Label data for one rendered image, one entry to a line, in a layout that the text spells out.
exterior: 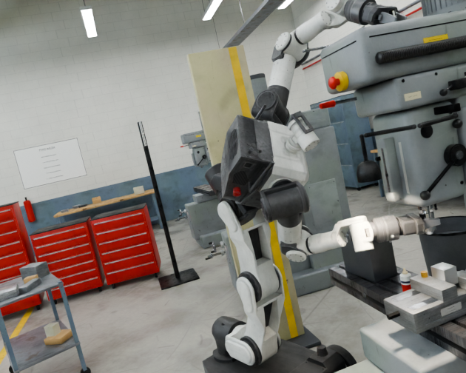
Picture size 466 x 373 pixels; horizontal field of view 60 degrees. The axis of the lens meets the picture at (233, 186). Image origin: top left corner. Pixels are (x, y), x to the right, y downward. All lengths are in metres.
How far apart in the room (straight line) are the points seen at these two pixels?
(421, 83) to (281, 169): 0.51
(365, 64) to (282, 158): 0.42
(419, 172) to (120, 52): 9.51
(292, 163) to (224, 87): 1.66
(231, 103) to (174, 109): 7.35
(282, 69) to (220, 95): 1.36
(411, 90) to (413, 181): 0.28
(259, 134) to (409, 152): 0.50
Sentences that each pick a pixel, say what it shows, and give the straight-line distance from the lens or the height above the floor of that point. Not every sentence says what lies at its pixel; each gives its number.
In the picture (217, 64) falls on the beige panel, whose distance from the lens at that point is 3.05.
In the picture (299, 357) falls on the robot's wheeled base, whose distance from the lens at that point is 2.15.
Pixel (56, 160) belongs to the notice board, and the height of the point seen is 2.04.
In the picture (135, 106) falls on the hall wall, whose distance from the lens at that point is 10.27.
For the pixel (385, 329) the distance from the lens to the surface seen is 1.69.
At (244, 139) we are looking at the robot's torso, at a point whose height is 1.65.
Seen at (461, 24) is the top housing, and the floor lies 1.84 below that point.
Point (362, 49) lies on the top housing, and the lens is 1.29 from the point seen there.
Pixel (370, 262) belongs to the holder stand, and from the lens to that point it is 1.84.
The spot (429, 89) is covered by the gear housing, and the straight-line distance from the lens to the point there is 1.41.
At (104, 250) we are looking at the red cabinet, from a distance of 5.83.
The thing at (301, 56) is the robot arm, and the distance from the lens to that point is 1.77.
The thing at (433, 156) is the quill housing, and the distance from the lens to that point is 1.43.
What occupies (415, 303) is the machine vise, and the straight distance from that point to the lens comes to 1.51.
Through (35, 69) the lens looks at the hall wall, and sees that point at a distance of 10.56.
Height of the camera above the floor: 1.66
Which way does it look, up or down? 7 degrees down
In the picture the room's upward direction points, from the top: 13 degrees counter-clockwise
